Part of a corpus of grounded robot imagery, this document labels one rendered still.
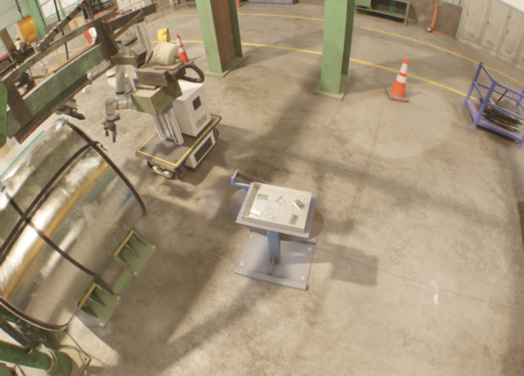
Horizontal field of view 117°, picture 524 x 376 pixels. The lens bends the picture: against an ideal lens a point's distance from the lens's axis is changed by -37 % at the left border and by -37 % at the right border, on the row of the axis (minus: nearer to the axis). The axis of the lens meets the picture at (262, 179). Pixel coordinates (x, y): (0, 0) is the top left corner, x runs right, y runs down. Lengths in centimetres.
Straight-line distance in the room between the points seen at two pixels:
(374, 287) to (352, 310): 29
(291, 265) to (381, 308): 88
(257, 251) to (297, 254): 36
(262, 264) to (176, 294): 81
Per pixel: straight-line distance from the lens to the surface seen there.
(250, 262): 229
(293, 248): 233
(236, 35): 536
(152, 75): 129
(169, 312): 236
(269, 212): 134
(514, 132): 522
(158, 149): 302
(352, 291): 228
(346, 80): 461
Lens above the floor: 213
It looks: 50 degrees down
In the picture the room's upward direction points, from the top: 6 degrees counter-clockwise
